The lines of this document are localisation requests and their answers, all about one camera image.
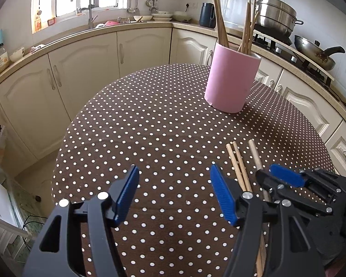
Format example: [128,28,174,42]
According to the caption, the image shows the metal sink faucet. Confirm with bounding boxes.
[71,0,98,29]

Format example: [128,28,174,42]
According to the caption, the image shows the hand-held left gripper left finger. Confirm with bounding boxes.
[21,164,140,277]

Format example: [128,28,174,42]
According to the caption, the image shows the bunch of wooden chopsticks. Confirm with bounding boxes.
[208,0,260,55]

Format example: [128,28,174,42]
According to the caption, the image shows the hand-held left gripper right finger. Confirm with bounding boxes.
[209,163,326,277]

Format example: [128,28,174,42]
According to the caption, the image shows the row of cream cabinet doors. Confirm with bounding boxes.
[0,27,346,179]

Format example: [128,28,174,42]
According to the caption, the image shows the stacked white bowls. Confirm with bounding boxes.
[152,11,173,21]

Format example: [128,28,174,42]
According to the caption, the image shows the orange label bottle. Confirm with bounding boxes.
[34,9,44,33]

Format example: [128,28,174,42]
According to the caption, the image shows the stainless steamer pot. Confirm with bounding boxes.
[254,0,304,37]

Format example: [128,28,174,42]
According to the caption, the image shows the hanging metal spatula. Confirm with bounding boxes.
[146,0,160,14]

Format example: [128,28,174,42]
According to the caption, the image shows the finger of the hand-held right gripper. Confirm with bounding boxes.
[255,169,334,217]
[269,163,346,200]

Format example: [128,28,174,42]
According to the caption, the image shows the dark blue kettle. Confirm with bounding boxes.
[199,2,217,29]

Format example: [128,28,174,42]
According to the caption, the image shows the small white bowl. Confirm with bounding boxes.
[9,48,25,63]

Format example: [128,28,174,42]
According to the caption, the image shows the black cable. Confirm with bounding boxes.
[22,214,45,238]

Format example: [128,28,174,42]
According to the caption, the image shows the light wooden chopstick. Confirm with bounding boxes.
[232,141,267,277]
[226,144,263,277]
[247,139,273,202]

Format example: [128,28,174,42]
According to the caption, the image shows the metal wok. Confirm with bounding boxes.
[294,35,346,71]

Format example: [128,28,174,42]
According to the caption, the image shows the gas stove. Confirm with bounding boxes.
[252,29,335,87]

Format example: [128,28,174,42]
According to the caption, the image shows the clear food jar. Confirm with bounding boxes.
[0,45,10,75]

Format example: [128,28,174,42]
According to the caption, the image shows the pink utensil holder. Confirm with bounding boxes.
[205,42,261,114]

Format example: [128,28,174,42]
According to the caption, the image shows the beige kitchen countertop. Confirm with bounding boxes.
[0,17,346,127]

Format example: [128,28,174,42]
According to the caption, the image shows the brown polka dot tablecloth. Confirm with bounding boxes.
[51,63,336,277]

